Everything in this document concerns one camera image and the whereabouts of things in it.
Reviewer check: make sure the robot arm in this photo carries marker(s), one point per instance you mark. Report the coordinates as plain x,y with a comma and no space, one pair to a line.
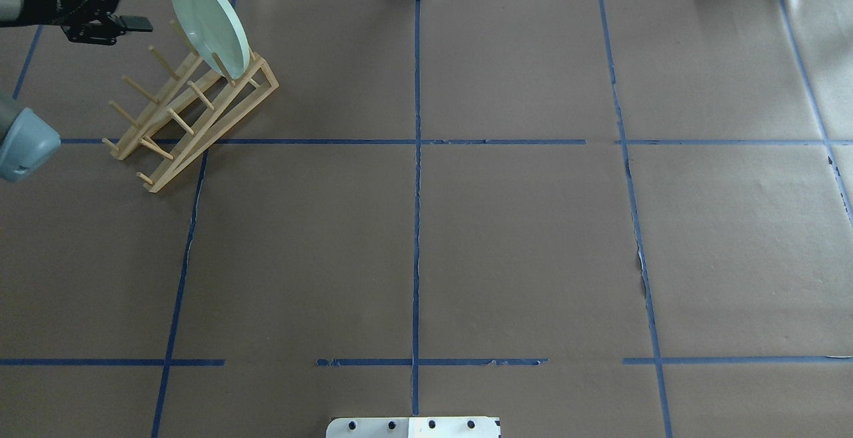
27,141

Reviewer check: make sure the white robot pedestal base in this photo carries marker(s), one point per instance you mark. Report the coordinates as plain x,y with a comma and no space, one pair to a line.
448,426

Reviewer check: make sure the wooden dish rack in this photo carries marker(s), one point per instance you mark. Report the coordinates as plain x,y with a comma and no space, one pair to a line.
190,112

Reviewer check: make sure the pale green round plate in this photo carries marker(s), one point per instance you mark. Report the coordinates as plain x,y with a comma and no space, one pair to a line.
215,31

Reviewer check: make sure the brown paper table cover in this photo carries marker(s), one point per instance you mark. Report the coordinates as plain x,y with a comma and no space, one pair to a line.
589,218

